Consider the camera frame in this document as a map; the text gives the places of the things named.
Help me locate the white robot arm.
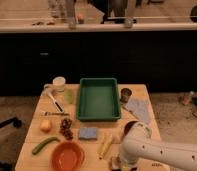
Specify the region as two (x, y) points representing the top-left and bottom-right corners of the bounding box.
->
(119, 121), (197, 171)

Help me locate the whiteboard eraser block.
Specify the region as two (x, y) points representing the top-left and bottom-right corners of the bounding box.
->
(109, 156), (121, 171)

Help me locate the white handled knife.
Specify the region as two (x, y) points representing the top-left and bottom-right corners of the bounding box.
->
(47, 92), (64, 113)

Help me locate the dark cabinet counter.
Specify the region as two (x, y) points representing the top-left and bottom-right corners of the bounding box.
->
(0, 25), (197, 96)

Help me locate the yellow lemon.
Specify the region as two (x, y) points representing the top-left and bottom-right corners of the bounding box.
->
(40, 119), (52, 133)

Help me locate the silver fork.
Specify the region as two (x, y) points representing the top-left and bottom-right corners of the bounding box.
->
(41, 111), (69, 116)

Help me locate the dark brown bowl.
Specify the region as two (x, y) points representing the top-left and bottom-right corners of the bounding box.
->
(124, 121), (137, 136)

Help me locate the orange bowl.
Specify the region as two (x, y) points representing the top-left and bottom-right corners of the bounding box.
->
(50, 142), (85, 171)

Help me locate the white mug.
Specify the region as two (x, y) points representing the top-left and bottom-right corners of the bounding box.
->
(44, 76), (66, 92)

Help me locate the small metal cup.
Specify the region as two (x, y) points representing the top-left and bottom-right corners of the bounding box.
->
(120, 88), (132, 103)

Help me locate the black office chair base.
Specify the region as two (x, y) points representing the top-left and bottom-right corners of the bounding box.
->
(0, 116), (23, 171)

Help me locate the green plastic tray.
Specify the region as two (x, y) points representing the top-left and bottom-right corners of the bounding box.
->
(76, 78), (121, 122)

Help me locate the orange ball on counter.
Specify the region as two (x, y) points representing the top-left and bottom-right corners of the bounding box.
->
(77, 14), (84, 24)

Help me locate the bunch of dark grapes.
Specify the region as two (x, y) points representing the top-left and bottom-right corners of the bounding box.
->
(60, 118), (73, 140)

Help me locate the green cucumber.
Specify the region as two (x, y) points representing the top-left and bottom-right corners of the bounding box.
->
(32, 137), (60, 155)

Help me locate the blue sponge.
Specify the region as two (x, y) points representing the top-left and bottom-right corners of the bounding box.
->
(78, 127), (98, 140)

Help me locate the pale green pear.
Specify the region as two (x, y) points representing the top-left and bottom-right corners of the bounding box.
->
(63, 89), (74, 104)

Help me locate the grey folded cloth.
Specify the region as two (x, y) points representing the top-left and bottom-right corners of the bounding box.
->
(124, 99), (151, 124)

